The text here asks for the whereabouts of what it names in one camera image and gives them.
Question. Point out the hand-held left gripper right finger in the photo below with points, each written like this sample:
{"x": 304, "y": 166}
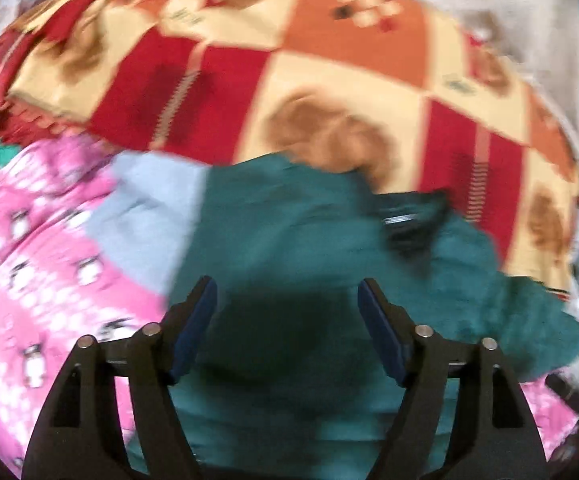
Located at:
{"x": 380, "y": 325}

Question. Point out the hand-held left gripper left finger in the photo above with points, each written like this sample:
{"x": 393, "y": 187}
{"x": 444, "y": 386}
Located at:
{"x": 195, "y": 325}

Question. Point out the dark green garment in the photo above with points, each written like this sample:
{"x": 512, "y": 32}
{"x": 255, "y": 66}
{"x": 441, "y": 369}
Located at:
{"x": 289, "y": 260}

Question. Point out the small black object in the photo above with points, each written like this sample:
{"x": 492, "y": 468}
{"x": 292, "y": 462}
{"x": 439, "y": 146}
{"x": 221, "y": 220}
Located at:
{"x": 417, "y": 225}

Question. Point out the light blue cloth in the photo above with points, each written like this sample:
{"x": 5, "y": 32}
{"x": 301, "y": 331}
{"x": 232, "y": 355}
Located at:
{"x": 149, "y": 210}

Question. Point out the pink penguin print blanket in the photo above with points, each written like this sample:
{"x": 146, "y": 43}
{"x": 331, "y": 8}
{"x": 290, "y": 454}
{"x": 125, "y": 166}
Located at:
{"x": 39, "y": 270}

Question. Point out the red orange checked blanket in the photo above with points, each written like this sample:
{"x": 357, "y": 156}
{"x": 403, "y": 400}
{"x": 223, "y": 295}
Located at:
{"x": 279, "y": 70}

